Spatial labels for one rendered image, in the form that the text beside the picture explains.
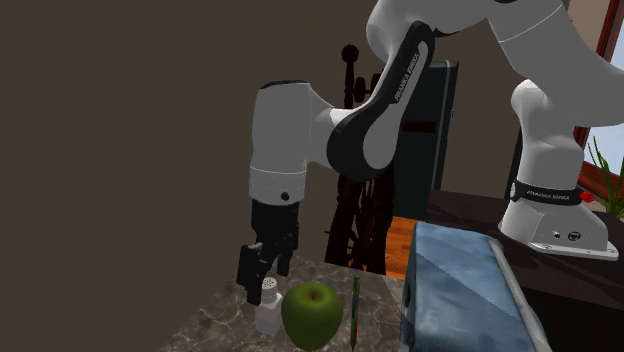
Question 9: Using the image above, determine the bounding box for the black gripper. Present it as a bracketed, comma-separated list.
[235, 197, 301, 307]

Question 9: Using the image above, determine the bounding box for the white salt shaker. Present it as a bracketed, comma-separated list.
[253, 276, 285, 337]

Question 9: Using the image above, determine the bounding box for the green apple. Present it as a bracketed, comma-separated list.
[280, 282, 345, 352]

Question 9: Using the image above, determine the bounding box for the green pen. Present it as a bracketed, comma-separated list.
[349, 275, 362, 352]

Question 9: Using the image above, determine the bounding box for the dark teal door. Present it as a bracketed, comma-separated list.
[389, 59, 460, 222]

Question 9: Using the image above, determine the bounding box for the blue grey box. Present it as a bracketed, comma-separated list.
[398, 221, 554, 352]

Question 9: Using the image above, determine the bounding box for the dark robot stand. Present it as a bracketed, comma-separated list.
[425, 189, 624, 352]

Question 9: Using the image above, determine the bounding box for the green potted plant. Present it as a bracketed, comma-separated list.
[581, 136, 624, 221]

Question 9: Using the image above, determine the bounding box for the red framed window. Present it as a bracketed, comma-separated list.
[569, 0, 624, 208]

